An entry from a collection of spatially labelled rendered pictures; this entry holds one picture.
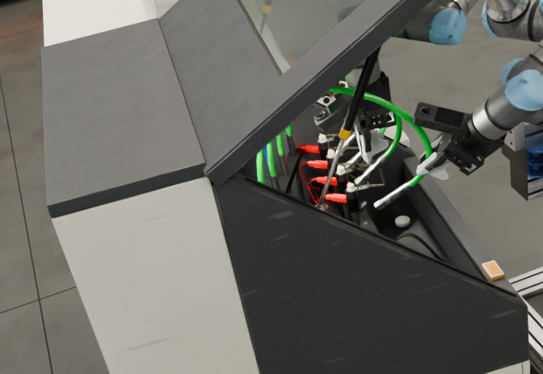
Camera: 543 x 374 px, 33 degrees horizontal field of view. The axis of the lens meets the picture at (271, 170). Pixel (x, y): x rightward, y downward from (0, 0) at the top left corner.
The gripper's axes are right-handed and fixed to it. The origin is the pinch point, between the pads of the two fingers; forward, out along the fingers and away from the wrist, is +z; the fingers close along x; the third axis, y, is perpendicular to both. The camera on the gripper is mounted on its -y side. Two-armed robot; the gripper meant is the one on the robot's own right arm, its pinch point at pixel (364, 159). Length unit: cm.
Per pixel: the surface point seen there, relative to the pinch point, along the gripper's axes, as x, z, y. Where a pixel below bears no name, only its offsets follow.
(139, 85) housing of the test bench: 2, -31, -44
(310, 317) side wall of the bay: -34.7, 9.8, -23.9
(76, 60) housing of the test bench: 22, -31, -56
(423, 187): 16.1, 23.8, 18.1
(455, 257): -3.6, 32.1, 17.8
